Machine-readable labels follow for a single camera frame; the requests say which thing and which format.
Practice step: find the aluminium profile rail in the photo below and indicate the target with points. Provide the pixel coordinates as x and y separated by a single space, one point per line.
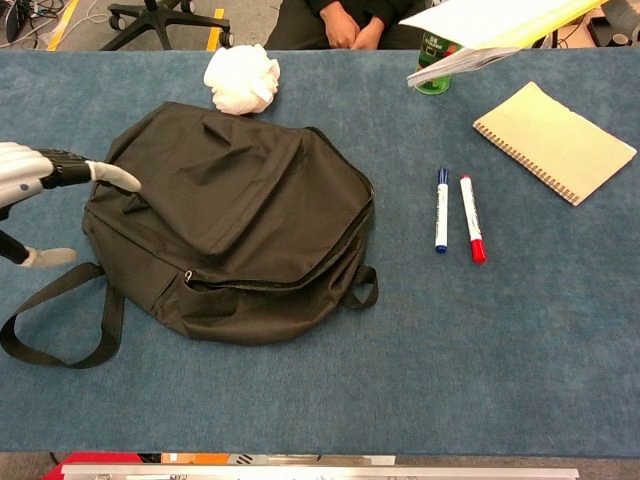
300 472

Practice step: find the tan spiral notebook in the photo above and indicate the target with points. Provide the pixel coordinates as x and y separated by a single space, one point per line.
555 140

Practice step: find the white mesh bath pouf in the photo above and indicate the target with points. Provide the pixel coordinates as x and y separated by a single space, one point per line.
240 80

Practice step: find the green Pringles can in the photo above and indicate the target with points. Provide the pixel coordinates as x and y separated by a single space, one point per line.
435 86

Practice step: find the red whiteboard marker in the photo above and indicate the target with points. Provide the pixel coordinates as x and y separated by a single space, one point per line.
471 215

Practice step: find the white and yellow booklet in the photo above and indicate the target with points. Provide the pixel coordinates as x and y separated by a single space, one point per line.
500 20

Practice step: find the seated person in black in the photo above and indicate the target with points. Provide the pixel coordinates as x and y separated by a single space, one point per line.
300 25

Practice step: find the red box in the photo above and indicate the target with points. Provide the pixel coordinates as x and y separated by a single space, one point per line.
100 459

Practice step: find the blue whiteboard marker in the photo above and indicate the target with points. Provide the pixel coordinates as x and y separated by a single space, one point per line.
441 210

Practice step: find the brown tray with cups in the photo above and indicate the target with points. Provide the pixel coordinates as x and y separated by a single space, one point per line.
600 39

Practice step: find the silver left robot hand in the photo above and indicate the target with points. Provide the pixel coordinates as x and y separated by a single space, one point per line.
20 170

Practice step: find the black fabric backpack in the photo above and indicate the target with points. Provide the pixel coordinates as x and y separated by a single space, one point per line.
225 200

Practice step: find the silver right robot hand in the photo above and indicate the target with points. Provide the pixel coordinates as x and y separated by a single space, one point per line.
627 14

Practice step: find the black office chair base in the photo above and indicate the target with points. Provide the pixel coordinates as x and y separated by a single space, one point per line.
165 20

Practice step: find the blue felt table cover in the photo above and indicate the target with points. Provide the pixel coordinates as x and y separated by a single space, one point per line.
320 400

